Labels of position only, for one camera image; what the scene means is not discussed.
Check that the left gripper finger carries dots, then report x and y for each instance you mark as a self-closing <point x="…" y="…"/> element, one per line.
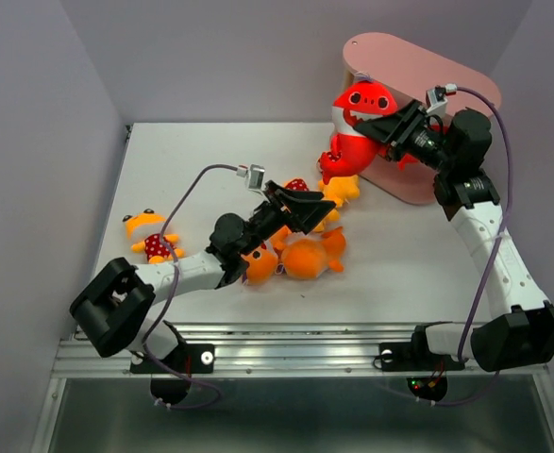
<point x="305" y="215"/>
<point x="286" y="197"/>

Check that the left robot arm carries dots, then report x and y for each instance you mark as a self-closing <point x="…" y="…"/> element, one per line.
<point x="113" y="308"/>

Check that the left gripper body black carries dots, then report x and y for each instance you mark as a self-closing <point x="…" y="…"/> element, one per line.
<point x="267" y="219"/>

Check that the orange shark plush facing camera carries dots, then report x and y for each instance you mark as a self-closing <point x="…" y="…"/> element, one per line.
<point x="262" y="264"/>

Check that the orange shark plush back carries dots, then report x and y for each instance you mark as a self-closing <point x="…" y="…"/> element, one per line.
<point x="309" y="257"/>

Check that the aluminium rail frame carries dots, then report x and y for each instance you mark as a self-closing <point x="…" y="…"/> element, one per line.
<point x="244" y="350"/>

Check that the red shark plush front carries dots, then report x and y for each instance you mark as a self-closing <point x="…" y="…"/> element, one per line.
<point x="405" y="160"/>

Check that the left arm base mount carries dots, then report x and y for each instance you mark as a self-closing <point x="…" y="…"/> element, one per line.
<point x="175" y="381"/>

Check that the pink three-tier shelf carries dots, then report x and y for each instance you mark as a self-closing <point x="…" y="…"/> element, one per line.
<point x="408" y="71"/>

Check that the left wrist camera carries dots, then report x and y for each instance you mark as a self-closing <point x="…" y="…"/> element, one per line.
<point x="254" y="178"/>

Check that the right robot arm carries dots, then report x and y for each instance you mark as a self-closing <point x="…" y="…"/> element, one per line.
<point x="521" y="329"/>

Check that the yellow plush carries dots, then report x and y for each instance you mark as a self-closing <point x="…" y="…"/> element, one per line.
<point x="340" y="189"/>
<point x="143" y="229"/>
<point x="278" y="240"/>

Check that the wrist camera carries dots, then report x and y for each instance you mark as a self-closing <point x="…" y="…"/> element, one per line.
<point x="254" y="178"/>
<point x="437" y="98"/>

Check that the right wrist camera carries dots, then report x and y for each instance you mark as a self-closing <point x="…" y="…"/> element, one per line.
<point x="437" y="98"/>

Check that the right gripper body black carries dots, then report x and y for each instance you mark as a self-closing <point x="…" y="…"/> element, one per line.
<point x="418" y="142"/>

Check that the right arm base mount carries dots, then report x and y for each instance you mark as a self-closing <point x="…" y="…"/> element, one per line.
<point x="428" y="380"/>

